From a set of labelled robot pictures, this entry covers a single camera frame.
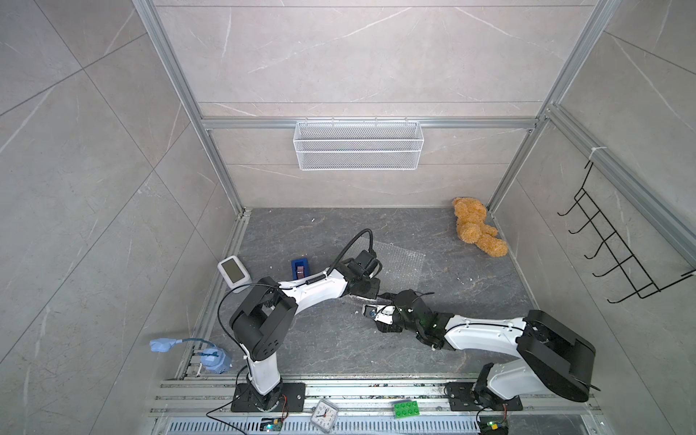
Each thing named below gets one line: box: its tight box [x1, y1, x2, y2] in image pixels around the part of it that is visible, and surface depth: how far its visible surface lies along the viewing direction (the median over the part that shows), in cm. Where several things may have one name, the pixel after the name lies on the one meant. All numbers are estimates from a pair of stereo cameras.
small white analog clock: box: [309, 398, 339, 434], surface depth 70 cm
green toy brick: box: [393, 400, 421, 419], surface depth 70 cm
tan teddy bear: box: [452, 196, 509, 258], surface depth 103 cm
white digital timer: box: [217, 255, 252, 294], surface depth 97 cm
